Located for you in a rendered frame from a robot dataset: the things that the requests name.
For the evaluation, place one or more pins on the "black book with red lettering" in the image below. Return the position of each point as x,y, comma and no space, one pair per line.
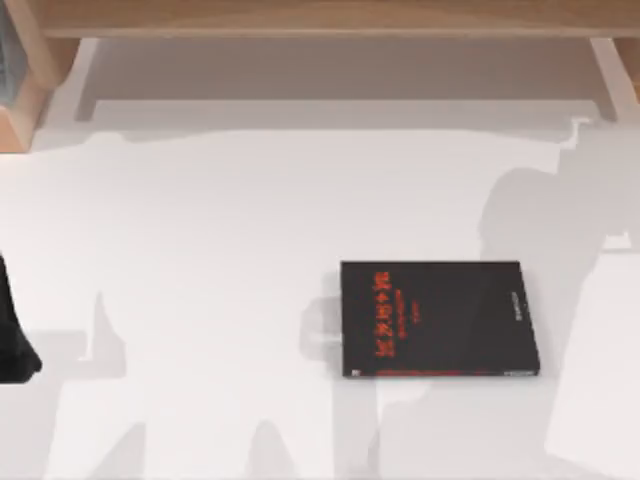
435,320

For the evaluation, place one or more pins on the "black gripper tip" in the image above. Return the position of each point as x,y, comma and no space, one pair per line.
12,345

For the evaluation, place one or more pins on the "pale wooden shelf unit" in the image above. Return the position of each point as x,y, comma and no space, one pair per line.
300,20

